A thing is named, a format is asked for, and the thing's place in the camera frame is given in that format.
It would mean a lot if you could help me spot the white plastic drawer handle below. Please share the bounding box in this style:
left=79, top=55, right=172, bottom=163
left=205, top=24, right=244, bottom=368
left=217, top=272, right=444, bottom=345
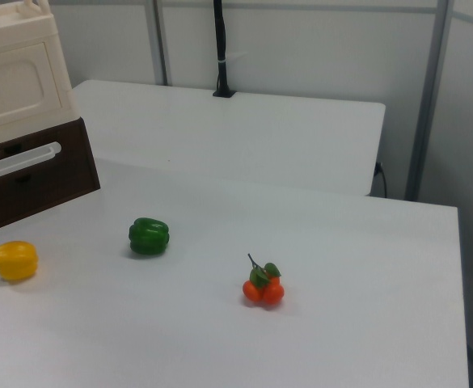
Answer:
left=0, top=141, right=63, bottom=181

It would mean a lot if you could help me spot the black camera stand pole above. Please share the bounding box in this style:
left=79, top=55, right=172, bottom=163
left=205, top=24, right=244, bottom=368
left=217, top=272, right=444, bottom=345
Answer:
left=212, top=0, right=237, bottom=99

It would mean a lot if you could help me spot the cream plastic storage cabinet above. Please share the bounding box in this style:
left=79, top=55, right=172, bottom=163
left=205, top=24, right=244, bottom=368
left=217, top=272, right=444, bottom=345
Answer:
left=0, top=0, right=84, bottom=150

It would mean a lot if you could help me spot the yellow bell pepper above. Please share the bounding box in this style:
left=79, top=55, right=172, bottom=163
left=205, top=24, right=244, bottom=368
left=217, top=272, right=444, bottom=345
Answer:
left=0, top=240, right=39, bottom=282

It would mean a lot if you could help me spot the orange tomato cluster with leaves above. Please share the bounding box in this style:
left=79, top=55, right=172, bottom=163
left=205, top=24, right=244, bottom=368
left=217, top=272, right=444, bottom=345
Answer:
left=242, top=253, right=285, bottom=307

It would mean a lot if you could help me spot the green bell pepper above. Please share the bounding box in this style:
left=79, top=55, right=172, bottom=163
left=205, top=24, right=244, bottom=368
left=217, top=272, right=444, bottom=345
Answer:
left=129, top=217, right=171, bottom=256

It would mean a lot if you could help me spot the grey partition frame post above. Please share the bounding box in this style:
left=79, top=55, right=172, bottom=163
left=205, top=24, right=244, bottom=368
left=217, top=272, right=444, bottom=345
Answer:
left=146, top=0, right=169, bottom=86
left=404, top=0, right=452, bottom=202

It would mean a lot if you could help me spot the cream ribbed cabinet door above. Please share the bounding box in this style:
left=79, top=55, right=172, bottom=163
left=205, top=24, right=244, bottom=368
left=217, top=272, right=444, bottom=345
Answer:
left=0, top=40, right=61, bottom=133

